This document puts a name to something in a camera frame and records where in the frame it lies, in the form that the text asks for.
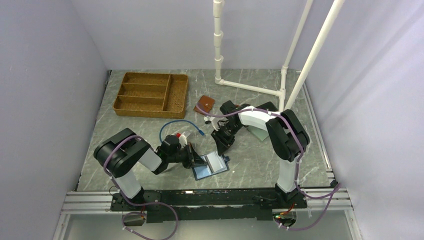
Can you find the blue leather card holder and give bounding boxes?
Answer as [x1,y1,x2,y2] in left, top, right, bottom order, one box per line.
[192,151,230,181]

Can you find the brown leather card holder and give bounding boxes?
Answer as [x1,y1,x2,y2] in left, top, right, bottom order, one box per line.
[193,95,215,114]

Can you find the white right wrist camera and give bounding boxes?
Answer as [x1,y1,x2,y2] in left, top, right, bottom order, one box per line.
[203,116,221,131]

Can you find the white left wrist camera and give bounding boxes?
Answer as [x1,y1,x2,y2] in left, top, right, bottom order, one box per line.
[175,131,191,146]

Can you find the white pvc pipe frame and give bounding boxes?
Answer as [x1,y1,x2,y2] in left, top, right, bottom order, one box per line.
[212,0,346,112]

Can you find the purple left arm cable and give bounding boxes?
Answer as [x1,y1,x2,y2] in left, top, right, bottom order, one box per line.
[102,134,180,240]

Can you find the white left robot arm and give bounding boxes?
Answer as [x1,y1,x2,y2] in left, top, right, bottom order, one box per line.
[93,128,207,210]

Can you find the wicker cutlery tray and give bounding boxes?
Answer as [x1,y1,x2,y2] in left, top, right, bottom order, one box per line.
[113,72,189,119]

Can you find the black leather card holder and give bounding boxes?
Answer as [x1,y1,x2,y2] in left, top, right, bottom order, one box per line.
[256,101,278,112]

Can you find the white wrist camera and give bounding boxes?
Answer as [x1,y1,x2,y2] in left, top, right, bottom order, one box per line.
[203,116,221,131]
[175,131,191,146]

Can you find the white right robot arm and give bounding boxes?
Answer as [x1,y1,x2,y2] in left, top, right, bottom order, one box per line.
[211,100,310,208]

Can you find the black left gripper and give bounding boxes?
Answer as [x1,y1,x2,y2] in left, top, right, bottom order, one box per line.
[167,142,207,169]

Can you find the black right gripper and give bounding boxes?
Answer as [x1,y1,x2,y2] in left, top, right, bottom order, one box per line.
[211,122,242,157]

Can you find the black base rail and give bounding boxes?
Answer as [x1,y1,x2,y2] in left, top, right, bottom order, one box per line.
[110,187,308,223]

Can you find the blue ethernet cable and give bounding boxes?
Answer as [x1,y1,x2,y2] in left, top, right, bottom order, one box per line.
[158,119,206,142]

